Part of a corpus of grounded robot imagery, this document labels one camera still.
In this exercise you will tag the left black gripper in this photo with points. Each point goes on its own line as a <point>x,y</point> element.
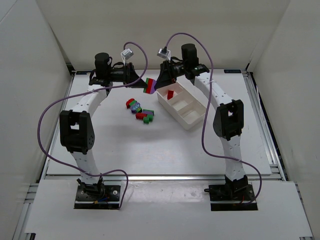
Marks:
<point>128,74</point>

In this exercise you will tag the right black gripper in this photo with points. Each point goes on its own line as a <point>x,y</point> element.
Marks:
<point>165,71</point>

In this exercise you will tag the red rounded lego brick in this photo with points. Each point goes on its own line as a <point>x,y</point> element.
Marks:
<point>153,88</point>

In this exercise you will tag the red sloped lego brick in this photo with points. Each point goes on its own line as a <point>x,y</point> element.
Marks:
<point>170,94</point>

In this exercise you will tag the purple paw print lego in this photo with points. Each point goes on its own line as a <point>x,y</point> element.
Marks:
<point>136,108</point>

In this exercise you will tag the green lego plate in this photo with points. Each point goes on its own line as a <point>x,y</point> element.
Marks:
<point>149,82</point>

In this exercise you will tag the purple curved lego brick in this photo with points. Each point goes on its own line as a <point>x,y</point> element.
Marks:
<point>154,86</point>

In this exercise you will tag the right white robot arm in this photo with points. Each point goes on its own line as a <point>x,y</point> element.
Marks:
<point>229,113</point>

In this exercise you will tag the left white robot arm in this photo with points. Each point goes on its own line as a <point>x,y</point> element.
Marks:
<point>76,128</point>

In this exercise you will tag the green flat lego on table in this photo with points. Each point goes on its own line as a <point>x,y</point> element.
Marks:
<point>148,112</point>

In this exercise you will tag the red lego brick on table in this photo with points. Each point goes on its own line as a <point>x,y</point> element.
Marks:
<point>140,116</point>

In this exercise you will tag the white three-compartment tray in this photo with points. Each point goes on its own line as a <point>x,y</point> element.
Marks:
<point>183,107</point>

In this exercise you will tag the blue label sticker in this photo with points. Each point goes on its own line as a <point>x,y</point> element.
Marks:
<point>232,71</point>

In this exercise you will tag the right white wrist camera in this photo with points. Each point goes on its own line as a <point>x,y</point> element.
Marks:
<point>164,53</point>

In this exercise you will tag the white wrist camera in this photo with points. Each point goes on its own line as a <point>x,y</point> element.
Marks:
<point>164,53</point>
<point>126,54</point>

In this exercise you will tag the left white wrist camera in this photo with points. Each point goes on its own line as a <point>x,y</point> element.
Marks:
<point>126,54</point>

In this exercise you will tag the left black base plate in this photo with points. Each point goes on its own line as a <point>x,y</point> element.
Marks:
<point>109,199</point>

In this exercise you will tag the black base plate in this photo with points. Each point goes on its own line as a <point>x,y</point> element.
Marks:
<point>223,200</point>
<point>109,199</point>

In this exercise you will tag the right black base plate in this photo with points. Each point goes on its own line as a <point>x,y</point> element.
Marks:
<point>223,200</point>

